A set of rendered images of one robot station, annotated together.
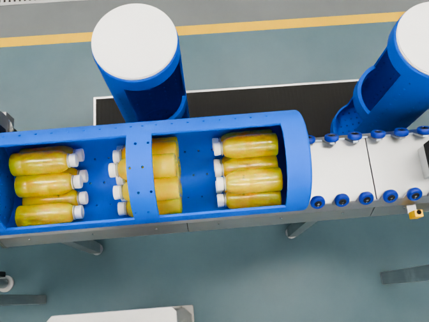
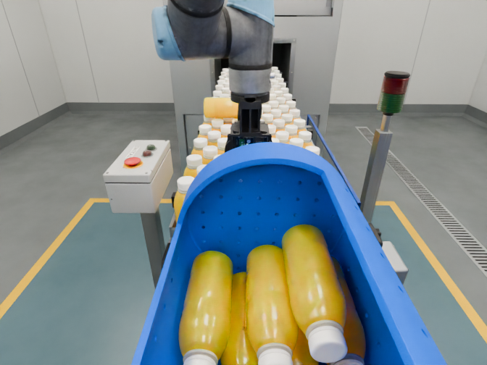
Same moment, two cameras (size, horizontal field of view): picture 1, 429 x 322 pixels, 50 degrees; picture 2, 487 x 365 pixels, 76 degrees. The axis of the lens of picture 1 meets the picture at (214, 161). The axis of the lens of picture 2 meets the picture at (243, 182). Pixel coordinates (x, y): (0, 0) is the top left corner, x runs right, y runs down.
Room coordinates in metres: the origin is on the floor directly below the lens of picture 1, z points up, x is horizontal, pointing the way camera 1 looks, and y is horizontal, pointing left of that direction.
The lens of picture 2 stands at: (0.31, 0.19, 1.41)
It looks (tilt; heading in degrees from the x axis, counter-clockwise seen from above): 29 degrees down; 95
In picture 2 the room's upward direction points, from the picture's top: straight up
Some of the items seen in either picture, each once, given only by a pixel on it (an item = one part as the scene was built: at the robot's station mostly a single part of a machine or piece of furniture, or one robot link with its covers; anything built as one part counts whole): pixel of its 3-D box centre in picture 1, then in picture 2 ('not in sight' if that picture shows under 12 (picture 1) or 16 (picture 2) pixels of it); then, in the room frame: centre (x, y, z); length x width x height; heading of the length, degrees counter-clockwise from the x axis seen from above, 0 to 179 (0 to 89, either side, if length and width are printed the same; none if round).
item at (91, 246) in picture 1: (80, 241); not in sight; (0.24, 0.59, 0.31); 0.06 x 0.06 x 0.63; 5
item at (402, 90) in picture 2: not in sight; (394, 84); (0.63, 1.07, 1.23); 0.06 x 0.06 x 0.04
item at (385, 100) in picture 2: not in sight; (390, 101); (0.63, 1.07, 1.18); 0.06 x 0.06 x 0.05
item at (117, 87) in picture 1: (152, 98); not in sight; (0.80, 0.26, 0.59); 0.28 x 0.28 x 0.88
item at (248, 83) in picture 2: not in sight; (251, 80); (0.27, 0.76, 1.29); 0.08 x 0.08 x 0.05
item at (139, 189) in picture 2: not in sight; (143, 173); (0.00, 0.84, 1.05); 0.20 x 0.10 x 0.10; 95
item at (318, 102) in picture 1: (240, 138); not in sight; (0.80, -0.14, 0.07); 1.50 x 0.52 x 0.15; 94
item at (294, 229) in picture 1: (302, 223); not in sight; (0.32, -0.39, 0.31); 0.06 x 0.06 x 0.63; 5
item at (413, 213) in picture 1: (413, 206); not in sight; (0.28, -0.63, 0.92); 0.08 x 0.03 x 0.05; 5
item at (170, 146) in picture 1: (148, 154); not in sight; (0.39, 0.19, 1.09); 0.17 x 0.07 x 0.07; 95
